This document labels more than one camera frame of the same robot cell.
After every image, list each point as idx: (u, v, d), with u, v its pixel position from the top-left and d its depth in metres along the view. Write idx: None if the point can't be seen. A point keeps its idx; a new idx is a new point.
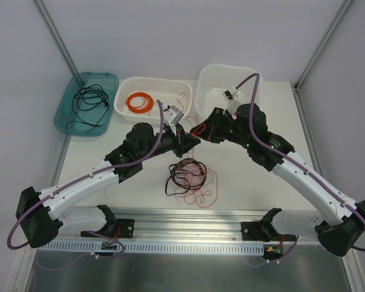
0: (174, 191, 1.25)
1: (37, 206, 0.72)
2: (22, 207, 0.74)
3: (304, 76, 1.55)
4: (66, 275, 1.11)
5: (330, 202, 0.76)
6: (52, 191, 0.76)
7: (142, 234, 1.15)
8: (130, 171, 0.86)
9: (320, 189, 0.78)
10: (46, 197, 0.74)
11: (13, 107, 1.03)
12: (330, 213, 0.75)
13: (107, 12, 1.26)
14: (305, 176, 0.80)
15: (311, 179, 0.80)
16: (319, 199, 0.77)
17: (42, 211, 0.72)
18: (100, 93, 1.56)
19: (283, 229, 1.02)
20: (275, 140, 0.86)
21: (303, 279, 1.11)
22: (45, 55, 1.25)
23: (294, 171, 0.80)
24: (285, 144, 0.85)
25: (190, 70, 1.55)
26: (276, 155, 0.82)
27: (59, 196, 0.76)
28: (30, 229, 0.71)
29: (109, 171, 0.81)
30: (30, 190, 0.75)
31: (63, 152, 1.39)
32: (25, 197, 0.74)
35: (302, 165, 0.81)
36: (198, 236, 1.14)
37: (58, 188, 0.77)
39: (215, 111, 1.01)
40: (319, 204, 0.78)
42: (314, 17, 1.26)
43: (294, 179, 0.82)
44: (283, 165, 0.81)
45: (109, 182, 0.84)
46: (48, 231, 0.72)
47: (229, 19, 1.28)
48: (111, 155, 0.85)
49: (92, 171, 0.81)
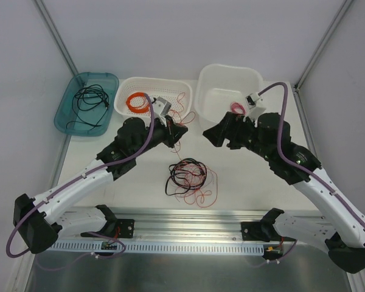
0: (174, 191, 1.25)
1: (33, 212, 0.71)
2: (18, 215, 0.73)
3: (305, 75, 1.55)
4: (67, 275, 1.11)
5: (354, 225, 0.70)
6: (45, 197, 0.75)
7: (142, 234, 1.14)
8: (124, 168, 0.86)
9: (345, 212, 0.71)
10: (41, 202, 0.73)
11: (13, 107, 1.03)
12: (352, 236, 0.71)
13: (107, 12, 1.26)
14: (330, 196, 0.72)
15: (337, 200, 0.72)
16: (341, 221, 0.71)
17: (39, 217, 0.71)
18: (100, 93, 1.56)
19: (286, 232, 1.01)
20: (300, 152, 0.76)
21: (302, 279, 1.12)
22: (44, 55, 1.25)
23: (319, 191, 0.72)
24: (311, 158, 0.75)
25: (190, 70, 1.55)
26: (303, 172, 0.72)
27: (54, 200, 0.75)
28: (28, 236, 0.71)
29: (103, 170, 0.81)
30: (24, 198, 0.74)
31: (63, 152, 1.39)
32: (20, 204, 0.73)
35: (329, 185, 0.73)
36: (198, 236, 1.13)
37: (52, 193, 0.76)
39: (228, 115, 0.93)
40: (339, 225, 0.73)
42: (314, 16, 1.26)
43: (316, 198, 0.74)
44: (309, 184, 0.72)
45: (103, 180, 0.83)
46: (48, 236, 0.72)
47: (229, 19, 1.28)
48: (103, 152, 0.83)
49: (84, 171, 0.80)
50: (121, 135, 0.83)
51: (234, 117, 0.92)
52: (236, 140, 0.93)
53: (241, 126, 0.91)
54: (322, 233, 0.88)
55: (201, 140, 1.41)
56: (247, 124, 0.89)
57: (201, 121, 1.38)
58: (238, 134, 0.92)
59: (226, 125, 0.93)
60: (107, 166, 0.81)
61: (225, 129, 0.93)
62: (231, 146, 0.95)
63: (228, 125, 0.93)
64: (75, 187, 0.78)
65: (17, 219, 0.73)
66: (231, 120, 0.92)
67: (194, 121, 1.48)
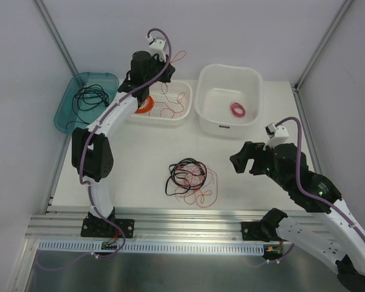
0: (174, 191, 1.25)
1: (93, 135, 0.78)
2: (78, 145, 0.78)
3: (305, 76, 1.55)
4: (67, 275, 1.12)
5: None
6: (98, 122, 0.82)
7: (142, 234, 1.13)
8: (144, 95, 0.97)
9: (362, 245, 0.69)
10: (96, 126, 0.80)
11: (14, 107, 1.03)
12: None
13: (107, 13, 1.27)
14: (350, 229, 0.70)
15: (356, 234, 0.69)
16: (357, 252, 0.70)
17: (101, 136, 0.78)
18: (100, 93, 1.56)
19: (288, 238, 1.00)
20: (325, 185, 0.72)
21: (302, 278, 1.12)
22: (44, 55, 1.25)
23: (339, 223, 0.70)
24: (333, 191, 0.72)
25: (190, 70, 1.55)
26: (325, 204, 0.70)
27: (105, 124, 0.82)
28: (95, 159, 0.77)
29: (129, 97, 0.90)
30: (78, 129, 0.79)
31: (63, 152, 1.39)
32: (78, 135, 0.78)
35: (349, 218, 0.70)
36: (198, 236, 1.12)
37: (101, 118, 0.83)
39: (246, 144, 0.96)
40: (353, 255, 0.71)
42: (314, 17, 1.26)
43: (334, 229, 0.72)
44: (328, 215, 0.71)
45: (131, 109, 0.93)
46: (107, 156, 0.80)
47: (228, 19, 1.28)
48: (121, 86, 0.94)
49: (116, 100, 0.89)
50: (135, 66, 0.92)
51: (254, 145, 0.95)
52: (258, 167, 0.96)
53: (261, 154, 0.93)
54: (330, 252, 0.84)
55: (201, 140, 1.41)
56: (266, 151, 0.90)
57: (201, 121, 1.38)
58: (259, 162, 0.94)
59: (247, 153, 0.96)
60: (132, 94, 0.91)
61: (245, 156, 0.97)
62: (253, 172, 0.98)
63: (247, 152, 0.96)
64: (117, 112, 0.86)
65: (78, 148, 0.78)
66: (250, 148, 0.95)
67: (194, 121, 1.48)
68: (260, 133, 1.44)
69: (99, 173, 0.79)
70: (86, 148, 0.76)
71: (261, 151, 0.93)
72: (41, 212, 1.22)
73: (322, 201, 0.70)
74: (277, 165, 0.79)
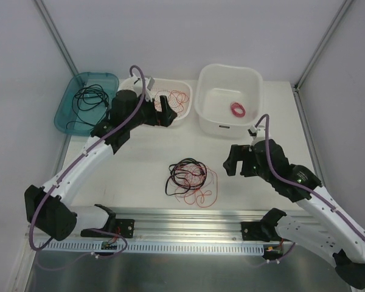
0: (174, 191, 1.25)
1: (47, 198, 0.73)
2: (30, 207, 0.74)
3: (304, 76, 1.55)
4: (67, 275, 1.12)
5: (356, 241, 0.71)
6: (55, 181, 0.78)
7: (142, 234, 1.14)
8: (122, 138, 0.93)
9: (346, 228, 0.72)
10: (52, 187, 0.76)
11: (14, 107, 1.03)
12: (355, 252, 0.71)
13: (107, 13, 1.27)
14: (332, 214, 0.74)
15: (339, 218, 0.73)
16: (344, 237, 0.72)
17: (55, 200, 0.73)
18: (100, 93, 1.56)
19: (287, 235, 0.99)
20: (302, 172, 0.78)
21: (302, 278, 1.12)
22: (45, 55, 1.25)
23: (321, 208, 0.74)
24: (312, 178, 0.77)
25: (191, 70, 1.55)
26: (305, 190, 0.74)
27: (64, 182, 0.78)
28: (48, 224, 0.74)
29: (101, 143, 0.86)
30: (33, 188, 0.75)
31: (63, 152, 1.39)
32: (31, 196, 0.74)
35: (330, 203, 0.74)
36: (198, 236, 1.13)
37: (60, 176, 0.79)
39: (232, 146, 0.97)
40: (342, 241, 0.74)
42: (314, 17, 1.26)
43: (319, 216, 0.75)
44: (310, 201, 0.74)
45: (103, 156, 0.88)
46: (65, 218, 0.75)
47: (229, 19, 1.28)
48: (95, 130, 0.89)
49: (84, 149, 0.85)
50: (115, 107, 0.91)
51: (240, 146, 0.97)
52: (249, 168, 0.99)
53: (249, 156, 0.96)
54: (328, 246, 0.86)
55: (201, 140, 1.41)
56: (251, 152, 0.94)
57: (201, 121, 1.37)
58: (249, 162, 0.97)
59: (236, 156, 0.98)
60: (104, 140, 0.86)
61: (233, 159, 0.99)
62: (244, 174, 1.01)
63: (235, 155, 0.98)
64: (80, 166, 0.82)
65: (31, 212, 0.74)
66: (236, 151, 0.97)
67: (194, 121, 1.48)
68: None
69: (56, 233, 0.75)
70: (36, 214, 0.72)
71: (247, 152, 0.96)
72: None
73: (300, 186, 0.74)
74: (258, 159, 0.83)
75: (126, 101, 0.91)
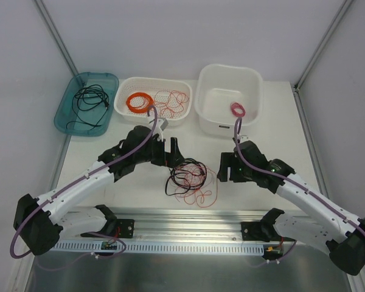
0: (174, 191, 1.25)
1: (38, 211, 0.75)
2: (20, 216, 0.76)
3: (304, 76, 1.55)
4: (67, 275, 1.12)
5: (333, 218, 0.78)
6: (50, 197, 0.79)
7: (142, 234, 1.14)
8: (125, 170, 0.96)
9: (322, 207, 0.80)
10: (45, 202, 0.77)
11: (14, 107, 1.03)
12: (334, 230, 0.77)
13: (107, 12, 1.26)
14: (306, 195, 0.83)
15: (314, 199, 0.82)
16: (321, 216, 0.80)
17: (45, 216, 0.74)
18: (100, 93, 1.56)
19: (286, 233, 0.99)
20: (276, 164, 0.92)
21: (302, 278, 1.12)
22: (44, 55, 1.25)
23: (295, 191, 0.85)
24: (285, 167, 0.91)
25: (191, 70, 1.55)
26: (278, 177, 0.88)
27: (58, 200, 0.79)
28: (30, 237, 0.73)
29: (104, 171, 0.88)
30: (27, 198, 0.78)
31: (63, 152, 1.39)
32: (24, 204, 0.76)
35: (303, 185, 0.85)
36: (197, 236, 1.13)
37: (56, 193, 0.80)
39: (222, 154, 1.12)
40: (322, 221, 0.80)
42: (314, 17, 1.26)
43: (296, 199, 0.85)
44: (284, 186, 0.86)
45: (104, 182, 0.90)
46: (50, 236, 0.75)
47: (229, 19, 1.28)
48: (103, 155, 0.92)
49: (87, 172, 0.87)
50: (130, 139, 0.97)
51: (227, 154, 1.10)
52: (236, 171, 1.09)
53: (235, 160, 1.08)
54: (323, 236, 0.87)
55: (201, 141, 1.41)
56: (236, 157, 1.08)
57: (201, 121, 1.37)
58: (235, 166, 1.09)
59: (225, 162, 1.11)
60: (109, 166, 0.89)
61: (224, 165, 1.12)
62: (234, 179, 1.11)
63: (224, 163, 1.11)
64: (78, 187, 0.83)
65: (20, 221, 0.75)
66: (226, 157, 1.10)
67: (194, 121, 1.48)
68: (261, 133, 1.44)
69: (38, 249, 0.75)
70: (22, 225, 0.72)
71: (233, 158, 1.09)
72: None
73: (273, 174, 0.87)
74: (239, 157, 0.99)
75: (141, 135, 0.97)
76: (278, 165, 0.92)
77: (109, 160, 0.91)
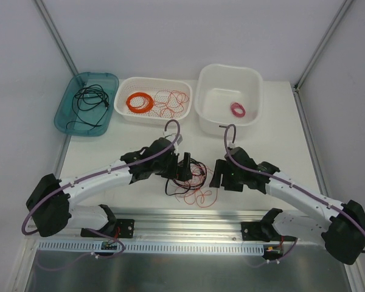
0: (174, 191, 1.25)
1: (58, 191, 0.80)
2: (41, 192, 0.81)
3: (304, 76, 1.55)
4: (67, 275, 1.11)
5: (317, 206, 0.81)
6: (73, 180, 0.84)
7: (142, 234, 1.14)
8: (141, 174, 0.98)
9: (306, 198, 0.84)
10: (67, 185, 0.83)
11: (13, 107, 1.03)
12: (320, 217, 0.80)
13: (107, 12, 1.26)
14: (291, 188, 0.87)
15: (298, 190, 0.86)
16: (306, 206, 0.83)
17: (64, 198, 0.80)
18: (100, 93, 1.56)
19: (285, 230, 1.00)
20: (263, 165, 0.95)
21: (303, 278, 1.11)
22: (44, 54, 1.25)
23: (280, 187, 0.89)
24: (271, 167, 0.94)
25: (191, 70, 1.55)
26: (265, 176, 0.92)
27: (78, 185, 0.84)
28: (44, 215, 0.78)
29: (125, 170, 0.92)
30: (51, 177, 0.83)
31: (63, 152, 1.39)
32: (46, 183, 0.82)
35: (286, 180, 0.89)
36: (197, 236, 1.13)
37: (78, 177, 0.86)
39: (217, 162, 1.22)
40: (309, 212, 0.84)
42: (314, 17, 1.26)
43: (283, 194, 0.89)
44: (270, 184, 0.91)
45: (120, 180, 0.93)
46: (61, 219, 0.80)
47: (229, 19, 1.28)
48: (126, 156, 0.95)
49: (109, 167, 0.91)
50: (154, 146, 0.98)
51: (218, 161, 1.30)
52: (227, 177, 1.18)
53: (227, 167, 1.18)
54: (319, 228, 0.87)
55: (201, 141, 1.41)
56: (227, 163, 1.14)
57: (201, 121, 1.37)
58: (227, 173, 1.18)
59: (219, 169, 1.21)
60: (129, 168, 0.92)
61: (218, 172, 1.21)
62: (225, 186, 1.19)
63: (219, 168, 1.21)
64: (97, 179, 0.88)
65: (38, 198, 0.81)
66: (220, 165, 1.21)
67: (194, 121, 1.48)
68: (261, 133, 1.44)
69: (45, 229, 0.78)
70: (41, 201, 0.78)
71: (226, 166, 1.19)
72: None
73: (259, 173, 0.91)
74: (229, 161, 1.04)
75: (165, 144, 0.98)
76: (265, 166, 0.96)
77: (131, 162, 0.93)
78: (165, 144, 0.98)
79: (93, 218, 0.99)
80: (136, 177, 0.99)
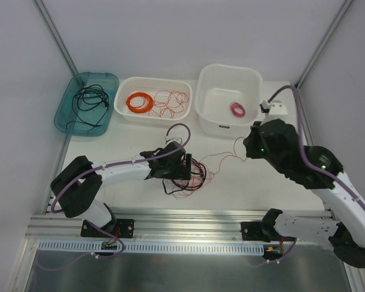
0: (172, 189, 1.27)
1: (90, 172, 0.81)
2: (70, 172, 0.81)
3: (304, 76, 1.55)
4: (67, 275, 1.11)
5: None
6: (104, 163, 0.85)
7: (142, 234, 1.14)
8: (157, 171, 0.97)
9: None
10: (100, 166, 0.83)
11: (14, 107, 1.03)
12: None
13: (107, 12, 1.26)
14: (353, 203, 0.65)
15: (359, 207, 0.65)
16: (361, 227, 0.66)
17: (97, 177, 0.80)
18: (100, 93, 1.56)
19: (286, 232, 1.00)
20: (326, 157, 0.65)
21: (303, 278, 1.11)
22: (44, 55, 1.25)
23: (343, 199, 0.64)
24: (334, 162, 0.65)
25: (191, 70, 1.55)
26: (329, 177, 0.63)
27: (109, 170, 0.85)
28: (72, 196, 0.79)
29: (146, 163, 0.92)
30: (82, 158, 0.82)
31: (63, 152, 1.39)
32: (77, 163, 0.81)
35: (352, 191, 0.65)
36: (198, 236, 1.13)
37: (109, 162, 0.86)
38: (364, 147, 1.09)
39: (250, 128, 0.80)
40: (358, 230, 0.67)
42: (314, 17, 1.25)
43: (336, 204, 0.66)
44: (333, 191, 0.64)
45: (140, 174, 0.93)
46: (87, 200, 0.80)
47: (229, 19, 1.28)
48: (145, 151, 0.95)
49: (134, 159, 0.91)
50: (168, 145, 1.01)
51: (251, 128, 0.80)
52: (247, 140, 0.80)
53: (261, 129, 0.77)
54: (324, 232, 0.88)
55: (201, 141, 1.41)
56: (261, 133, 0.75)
57: (202, 122, 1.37)
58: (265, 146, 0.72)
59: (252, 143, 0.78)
60: (149, 161, 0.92)
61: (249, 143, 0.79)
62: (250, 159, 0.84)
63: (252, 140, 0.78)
64: (123, 167, 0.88)
65: (68, 177, 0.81)
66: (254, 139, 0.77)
67: (194, 121, 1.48)
68: None
69: (72, 211, 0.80)
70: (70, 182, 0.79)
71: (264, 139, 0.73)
72: (41, 212, 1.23)
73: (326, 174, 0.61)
74: (266, 143, 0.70)
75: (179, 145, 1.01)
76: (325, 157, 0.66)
77: (149, 156, 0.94)
78: (178, 143, 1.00)
79: (101, 212, 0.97)
80: (152, 174, 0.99)
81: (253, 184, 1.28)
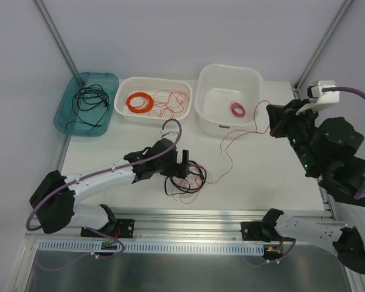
0: (171, 191, 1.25)
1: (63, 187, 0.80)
2: (44, 190, 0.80)
3: (304, 76, 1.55)
4: (67, 275, 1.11)
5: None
6: (78, 177, 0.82)
7: (142, 234, 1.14)
8: (144, 174, 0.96)
9: None
10: (72, 182, 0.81)
11: (14, 108, 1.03)
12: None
13: (107, 13, 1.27)
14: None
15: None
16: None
17: (70, 193, 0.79)
18: (100, 93, 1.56)
19: (288, 232, 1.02)
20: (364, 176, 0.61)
21: (303, 278, 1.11)
22: (45, 55, 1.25)
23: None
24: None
25: (191, 70, 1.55)
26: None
27: (83, 182, 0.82)
28: (48, 212, 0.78)
29: (129, 167, 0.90)
30: (56, 174, 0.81)
31: (63, 152, 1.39)
32: (50, 179, 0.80)
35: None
36: (198, 236, 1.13)
37: (84, 174, 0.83)
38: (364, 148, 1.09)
39: (285, 111, 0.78)
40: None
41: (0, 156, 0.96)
42: (314, 17, 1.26)
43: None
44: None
45: (126, 178, 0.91)
46: (64, 215, 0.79)
47: (229, 19, 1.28)
48: (130, 154, 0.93)
49: (114, 166, 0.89)
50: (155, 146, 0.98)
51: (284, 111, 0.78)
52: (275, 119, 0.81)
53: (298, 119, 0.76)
54: (328, 235, 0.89)
55: (201, 141, 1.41)
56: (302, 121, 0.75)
57: (201, 121, 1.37)
58: (302, 139, 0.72)
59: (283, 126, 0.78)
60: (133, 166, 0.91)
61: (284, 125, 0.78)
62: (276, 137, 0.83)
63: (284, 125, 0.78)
64: (103, 176, 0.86)
65: (42, 194, 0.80)
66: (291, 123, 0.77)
67: (194, 121, 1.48)
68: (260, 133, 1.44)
69: (47, 227, 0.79)
70: (44, 198, 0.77)
71: (305, 133, 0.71)
72: None
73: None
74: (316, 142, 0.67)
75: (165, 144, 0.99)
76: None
77: (134, 160, 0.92)
78: (168, 143, 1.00)
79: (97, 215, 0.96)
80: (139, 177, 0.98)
81: (253, 184, 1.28)
